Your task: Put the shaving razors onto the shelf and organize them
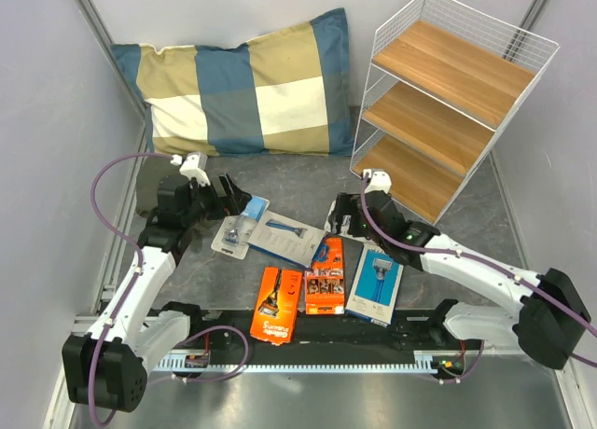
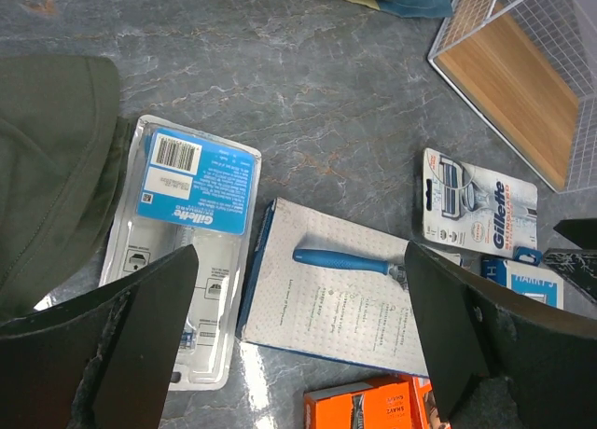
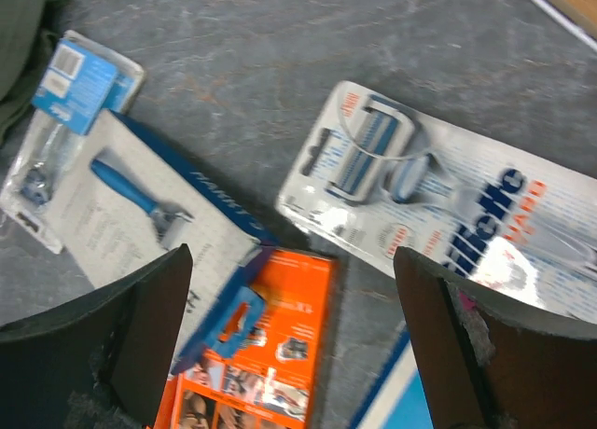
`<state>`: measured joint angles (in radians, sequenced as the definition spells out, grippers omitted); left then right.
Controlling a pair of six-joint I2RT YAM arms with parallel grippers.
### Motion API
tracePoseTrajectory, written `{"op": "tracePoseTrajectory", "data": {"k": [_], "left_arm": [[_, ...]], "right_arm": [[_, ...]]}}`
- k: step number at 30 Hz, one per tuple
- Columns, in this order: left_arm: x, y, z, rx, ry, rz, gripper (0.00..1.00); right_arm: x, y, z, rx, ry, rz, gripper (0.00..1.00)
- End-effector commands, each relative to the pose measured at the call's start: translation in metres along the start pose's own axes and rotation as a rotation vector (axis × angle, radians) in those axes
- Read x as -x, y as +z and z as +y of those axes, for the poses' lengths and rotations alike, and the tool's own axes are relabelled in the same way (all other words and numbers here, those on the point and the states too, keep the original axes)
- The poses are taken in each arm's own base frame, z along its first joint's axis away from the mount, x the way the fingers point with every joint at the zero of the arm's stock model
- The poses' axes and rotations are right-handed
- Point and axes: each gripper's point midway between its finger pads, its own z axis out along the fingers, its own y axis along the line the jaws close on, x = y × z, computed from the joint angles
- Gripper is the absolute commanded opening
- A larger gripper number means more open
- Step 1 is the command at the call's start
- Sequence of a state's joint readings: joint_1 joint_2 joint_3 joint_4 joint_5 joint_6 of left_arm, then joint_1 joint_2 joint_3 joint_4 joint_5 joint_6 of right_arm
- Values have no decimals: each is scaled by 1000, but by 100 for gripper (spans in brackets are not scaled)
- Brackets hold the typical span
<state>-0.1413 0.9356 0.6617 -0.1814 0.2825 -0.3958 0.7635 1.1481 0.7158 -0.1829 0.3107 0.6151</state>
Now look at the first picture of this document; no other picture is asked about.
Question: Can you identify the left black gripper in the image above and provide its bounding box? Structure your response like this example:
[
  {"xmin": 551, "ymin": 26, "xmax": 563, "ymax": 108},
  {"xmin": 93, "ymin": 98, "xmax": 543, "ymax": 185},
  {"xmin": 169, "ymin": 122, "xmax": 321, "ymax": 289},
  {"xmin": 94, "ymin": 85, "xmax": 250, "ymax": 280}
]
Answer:
[{"xmin": 182, "ymin": 173, "xmax": 251, "ymax": 228}]

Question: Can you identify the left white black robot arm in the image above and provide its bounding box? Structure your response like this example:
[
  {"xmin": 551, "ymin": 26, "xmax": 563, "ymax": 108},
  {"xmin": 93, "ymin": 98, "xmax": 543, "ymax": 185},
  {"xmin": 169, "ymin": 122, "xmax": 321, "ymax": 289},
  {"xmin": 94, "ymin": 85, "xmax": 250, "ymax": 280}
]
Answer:
[{"xmin": 62, "ymin": 174, "xmax": 252, "ymax": 412}]

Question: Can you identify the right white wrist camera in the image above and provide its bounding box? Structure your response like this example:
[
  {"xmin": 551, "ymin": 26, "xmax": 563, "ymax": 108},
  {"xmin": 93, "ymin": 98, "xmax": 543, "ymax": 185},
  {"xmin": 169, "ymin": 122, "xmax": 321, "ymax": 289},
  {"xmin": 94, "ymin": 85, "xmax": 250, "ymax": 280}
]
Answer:
[{"xmin": 362, "ymin": 169, "xmax": 392, "ymax": 194}]

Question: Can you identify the purple cable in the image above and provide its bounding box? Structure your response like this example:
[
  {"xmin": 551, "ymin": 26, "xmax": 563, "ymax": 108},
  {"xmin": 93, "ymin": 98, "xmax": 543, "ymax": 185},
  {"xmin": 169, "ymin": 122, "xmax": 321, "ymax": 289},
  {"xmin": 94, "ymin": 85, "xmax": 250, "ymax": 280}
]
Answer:
[
  {"xmin": 361, "ymin": 176, "xmax": 597, "ymax": 369},
  {"xmin": 88, "ymin": 151, "xmax": 181, "ymax": 425}
]

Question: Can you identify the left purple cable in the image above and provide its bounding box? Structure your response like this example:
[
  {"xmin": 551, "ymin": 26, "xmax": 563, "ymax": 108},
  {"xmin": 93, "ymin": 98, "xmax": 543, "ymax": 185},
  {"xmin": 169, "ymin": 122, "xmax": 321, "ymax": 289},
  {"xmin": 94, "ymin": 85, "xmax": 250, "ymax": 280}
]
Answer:
[{"xmin": 88, "ymin": 151, "xmax": 181, "ymax": 425}]

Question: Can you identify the orange Gillette Fusion box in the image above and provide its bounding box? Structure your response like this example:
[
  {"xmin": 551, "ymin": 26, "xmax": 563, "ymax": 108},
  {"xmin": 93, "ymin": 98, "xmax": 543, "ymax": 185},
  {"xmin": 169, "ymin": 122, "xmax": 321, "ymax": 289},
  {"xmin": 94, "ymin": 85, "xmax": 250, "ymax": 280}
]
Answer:
[{"xmin": 249, "ymin": 267, "xmax": 303, "ymax": 346}]

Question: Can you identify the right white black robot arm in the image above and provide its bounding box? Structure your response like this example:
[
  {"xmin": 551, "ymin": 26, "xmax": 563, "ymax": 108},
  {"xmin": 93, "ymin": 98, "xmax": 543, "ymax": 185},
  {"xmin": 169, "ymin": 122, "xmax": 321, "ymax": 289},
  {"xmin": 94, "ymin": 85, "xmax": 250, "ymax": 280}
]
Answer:
[{"xmin": 326, "ymin": 191, "xmax": 592, "ymax": 370}]

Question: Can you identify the white blue razor box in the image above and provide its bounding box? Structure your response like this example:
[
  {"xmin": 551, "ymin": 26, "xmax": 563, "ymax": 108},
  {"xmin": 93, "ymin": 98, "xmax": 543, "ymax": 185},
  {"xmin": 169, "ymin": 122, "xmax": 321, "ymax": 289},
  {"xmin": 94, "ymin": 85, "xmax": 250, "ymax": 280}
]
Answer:
[{"xmin": 248, "ymin": 210, "xmax": 326, "ymax": 269}]

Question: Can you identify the orange Styler razor box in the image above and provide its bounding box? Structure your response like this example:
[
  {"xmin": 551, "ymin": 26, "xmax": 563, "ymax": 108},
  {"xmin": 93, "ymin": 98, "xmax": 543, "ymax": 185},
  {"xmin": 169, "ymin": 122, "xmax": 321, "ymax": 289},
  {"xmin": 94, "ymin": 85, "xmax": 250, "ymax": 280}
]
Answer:
[{"xmin": 304, "ymin": 237, "xmax": 346, "ymax": 315}]

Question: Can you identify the white wire wooden shelf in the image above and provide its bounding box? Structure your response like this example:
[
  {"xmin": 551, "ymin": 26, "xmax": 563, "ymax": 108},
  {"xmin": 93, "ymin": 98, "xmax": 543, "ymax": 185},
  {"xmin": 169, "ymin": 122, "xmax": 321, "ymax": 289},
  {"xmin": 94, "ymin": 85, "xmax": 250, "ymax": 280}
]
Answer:
[{"xmin": 350, "ymin": 0, "xmax": 559, "ymax": 224}]

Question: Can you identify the blue Harry's razor box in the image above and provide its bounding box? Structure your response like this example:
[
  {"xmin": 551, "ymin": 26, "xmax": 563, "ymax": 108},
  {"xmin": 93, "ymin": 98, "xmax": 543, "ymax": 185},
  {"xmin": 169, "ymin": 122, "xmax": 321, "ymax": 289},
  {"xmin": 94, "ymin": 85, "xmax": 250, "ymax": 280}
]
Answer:
[{"xmin": 345, "ymin": 244, "xmax": 404, "ymax": 327}]

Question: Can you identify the light blue cable duct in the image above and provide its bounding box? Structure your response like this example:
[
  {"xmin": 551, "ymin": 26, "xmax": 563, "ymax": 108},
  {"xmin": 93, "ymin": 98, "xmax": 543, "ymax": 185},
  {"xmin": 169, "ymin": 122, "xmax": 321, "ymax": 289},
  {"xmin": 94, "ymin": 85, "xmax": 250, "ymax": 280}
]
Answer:
[{"xmin": 153, "ymin": 353, "xmax": 437, "ymax": 375}]

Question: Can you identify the olive green cloth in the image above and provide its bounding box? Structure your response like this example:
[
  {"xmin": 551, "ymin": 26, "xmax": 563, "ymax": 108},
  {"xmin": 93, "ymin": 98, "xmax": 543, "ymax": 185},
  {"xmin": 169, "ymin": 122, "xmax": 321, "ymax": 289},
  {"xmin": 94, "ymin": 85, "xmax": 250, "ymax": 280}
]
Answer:
[{"xmin": 135, "ymin": 157, "xmax": 179, "ymax": 218}]

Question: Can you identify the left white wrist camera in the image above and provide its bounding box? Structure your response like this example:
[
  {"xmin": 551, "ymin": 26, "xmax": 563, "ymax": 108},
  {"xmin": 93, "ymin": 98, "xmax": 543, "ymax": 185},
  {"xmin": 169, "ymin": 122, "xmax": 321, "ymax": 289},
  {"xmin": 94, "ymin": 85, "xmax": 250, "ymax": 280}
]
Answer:
[{"xmin": 170, "ymin": 152, "xmax": 211, "ymax": 187}]

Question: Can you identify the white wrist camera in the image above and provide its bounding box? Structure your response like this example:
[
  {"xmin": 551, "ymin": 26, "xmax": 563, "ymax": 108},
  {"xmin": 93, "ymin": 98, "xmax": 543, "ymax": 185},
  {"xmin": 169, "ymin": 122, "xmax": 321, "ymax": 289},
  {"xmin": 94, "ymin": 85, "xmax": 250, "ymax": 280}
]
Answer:
[
  {"xmin": 362, "ymin": 169, "xmax": 392, "ymax": 194},
  {"xmin": 170, "ymin": 152, "xmax": 211, "ymax": 187}
]

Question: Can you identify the blue beige checkered pillow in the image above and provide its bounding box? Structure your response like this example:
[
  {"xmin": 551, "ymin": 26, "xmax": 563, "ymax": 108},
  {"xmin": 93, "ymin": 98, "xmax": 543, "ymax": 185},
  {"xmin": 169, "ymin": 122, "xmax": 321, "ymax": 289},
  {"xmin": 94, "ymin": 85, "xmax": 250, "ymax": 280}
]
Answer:
[{"xmin": 111, "ymin": 8, "xmax": 354, "ymax": 156}]

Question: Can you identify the clear blister razor pack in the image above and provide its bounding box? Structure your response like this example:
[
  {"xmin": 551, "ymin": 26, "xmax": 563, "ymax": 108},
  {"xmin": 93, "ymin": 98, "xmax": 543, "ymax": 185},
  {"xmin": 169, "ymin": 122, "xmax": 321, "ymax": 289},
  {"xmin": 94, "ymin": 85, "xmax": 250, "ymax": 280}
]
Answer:
[{"xmin": 211, "ymin": 196, "xmax": 270, "ymax": 260}]

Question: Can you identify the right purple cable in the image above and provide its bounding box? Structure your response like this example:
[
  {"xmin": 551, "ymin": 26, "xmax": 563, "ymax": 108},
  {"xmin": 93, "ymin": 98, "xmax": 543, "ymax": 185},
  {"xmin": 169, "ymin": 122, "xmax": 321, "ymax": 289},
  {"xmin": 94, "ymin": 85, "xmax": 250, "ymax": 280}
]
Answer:
[{"xmin": 361, "ymin": 176, "xmax": 597, "ymax": 369}]

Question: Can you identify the white Gillette SkinGuard pack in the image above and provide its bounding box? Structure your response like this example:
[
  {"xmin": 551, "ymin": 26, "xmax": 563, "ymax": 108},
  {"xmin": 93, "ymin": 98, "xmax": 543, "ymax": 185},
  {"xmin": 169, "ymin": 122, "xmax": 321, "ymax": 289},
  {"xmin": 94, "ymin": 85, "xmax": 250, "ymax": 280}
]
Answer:
[{"xmin": 324, "ymin": 200, "xmax": 363, "ymax": 240}]

